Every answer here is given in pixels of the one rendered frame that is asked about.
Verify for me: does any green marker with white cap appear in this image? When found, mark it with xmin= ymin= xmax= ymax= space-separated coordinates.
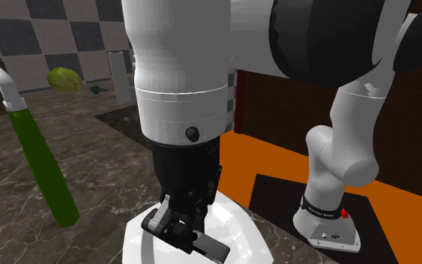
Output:
xmin=0 ymin=67 xmax=81 ymax=229

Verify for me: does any grey upright box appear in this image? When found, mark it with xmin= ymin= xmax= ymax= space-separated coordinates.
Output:
xmin=106 ymin=51 xmax=133 ymax=104

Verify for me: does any white plate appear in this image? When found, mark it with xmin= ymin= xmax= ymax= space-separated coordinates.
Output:
xmin=121 ymin=190 xmax=274 ymax=264

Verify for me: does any dark robot stand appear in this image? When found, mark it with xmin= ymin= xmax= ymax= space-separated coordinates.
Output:
xmin=248 ymin=173 xmax=400 ymax=264

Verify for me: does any small teal knob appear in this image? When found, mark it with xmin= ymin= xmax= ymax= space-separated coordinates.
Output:
xmin=90 ymin=84 xmax=109 ymax=96

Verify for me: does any yellow-green oval fruit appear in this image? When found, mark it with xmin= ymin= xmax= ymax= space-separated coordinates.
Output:
xmin=46 ymin=67 xmax=84 ymax=94

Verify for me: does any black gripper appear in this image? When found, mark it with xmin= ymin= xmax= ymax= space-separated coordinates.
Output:
xmin=140 ymin=136 xmax=231 ymax=264

